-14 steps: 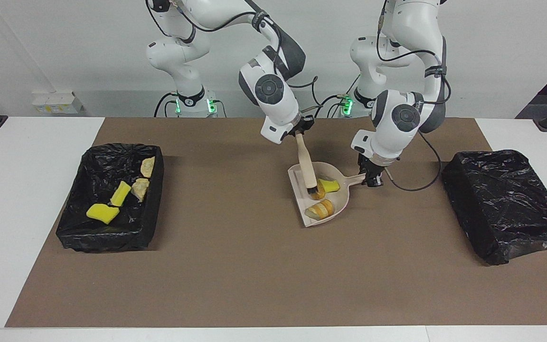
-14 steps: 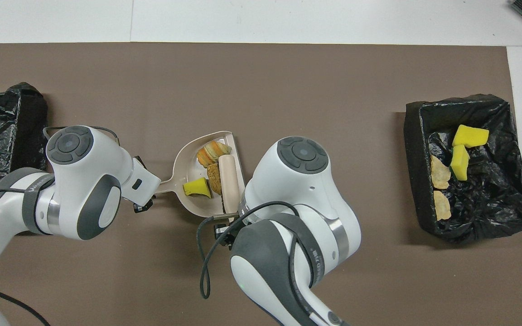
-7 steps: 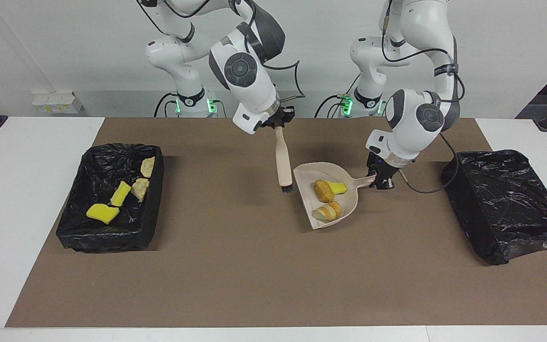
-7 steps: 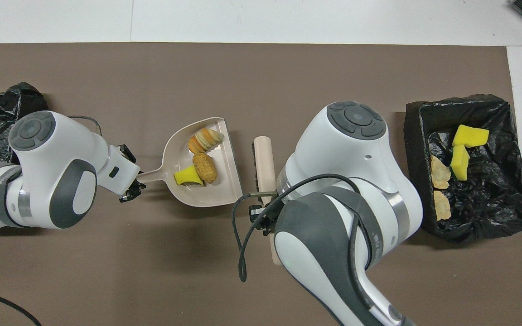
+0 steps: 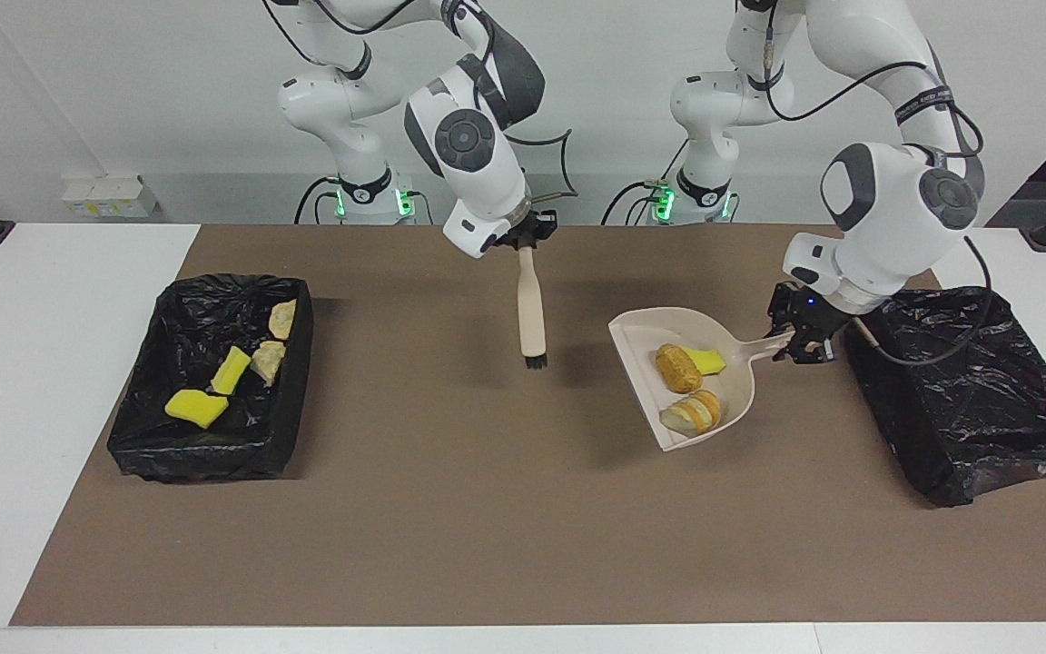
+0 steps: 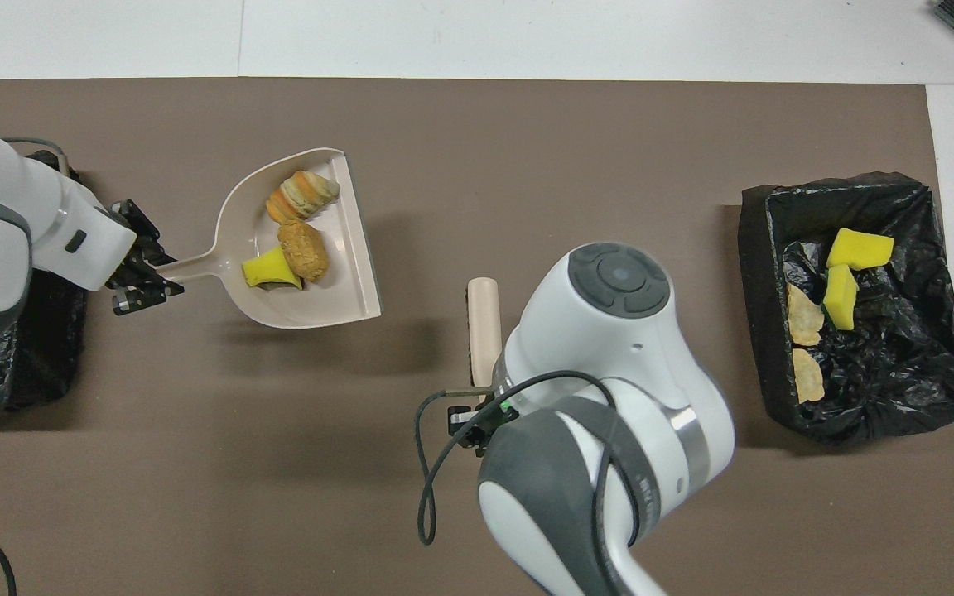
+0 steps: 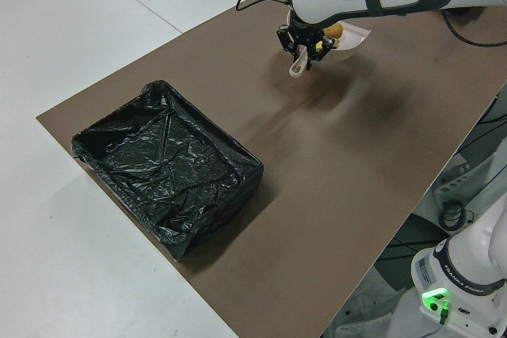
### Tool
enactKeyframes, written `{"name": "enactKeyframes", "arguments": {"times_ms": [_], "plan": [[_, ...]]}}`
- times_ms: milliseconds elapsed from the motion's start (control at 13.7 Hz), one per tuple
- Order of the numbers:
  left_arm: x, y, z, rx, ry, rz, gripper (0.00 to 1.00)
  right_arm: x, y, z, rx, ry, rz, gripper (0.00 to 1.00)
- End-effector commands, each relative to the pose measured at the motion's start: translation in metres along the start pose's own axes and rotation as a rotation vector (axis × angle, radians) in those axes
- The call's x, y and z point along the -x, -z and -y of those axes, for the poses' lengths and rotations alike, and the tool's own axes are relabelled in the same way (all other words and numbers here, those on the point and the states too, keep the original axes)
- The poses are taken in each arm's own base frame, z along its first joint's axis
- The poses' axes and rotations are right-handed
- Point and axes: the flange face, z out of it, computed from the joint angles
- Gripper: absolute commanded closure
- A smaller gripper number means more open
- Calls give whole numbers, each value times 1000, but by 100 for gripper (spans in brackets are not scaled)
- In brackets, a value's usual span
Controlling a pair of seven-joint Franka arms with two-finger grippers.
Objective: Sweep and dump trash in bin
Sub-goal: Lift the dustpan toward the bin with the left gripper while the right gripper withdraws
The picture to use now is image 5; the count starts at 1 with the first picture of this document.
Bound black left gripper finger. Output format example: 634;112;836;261
800;329;839;365
766;313;800;361

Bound small yellow sponge wedge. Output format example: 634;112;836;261
682;346;728;377

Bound golden oval bread roll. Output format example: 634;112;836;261
655;342;705;395

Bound beige plastic dustpan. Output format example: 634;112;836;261
607;307;797;453

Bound yellow green-backed sponge piece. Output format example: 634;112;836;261
211;345;252;396

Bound black bag lined bin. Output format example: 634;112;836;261
844;286;1046;510
105;272;317;484

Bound brown table mat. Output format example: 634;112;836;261
10;224;1046;628

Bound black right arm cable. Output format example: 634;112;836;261
260;0;578;203

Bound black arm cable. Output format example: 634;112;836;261
762;0;996;367
260;0;578;203

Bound black left base cables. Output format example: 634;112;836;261
600;141;692;226

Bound black base cables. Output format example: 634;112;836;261
294;175;434;226
600;141;692;226

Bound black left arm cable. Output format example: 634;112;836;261
762;0;996;367

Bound black right base cables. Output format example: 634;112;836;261
294;175;434;226

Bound white wall socket box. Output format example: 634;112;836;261
62;174;161;219

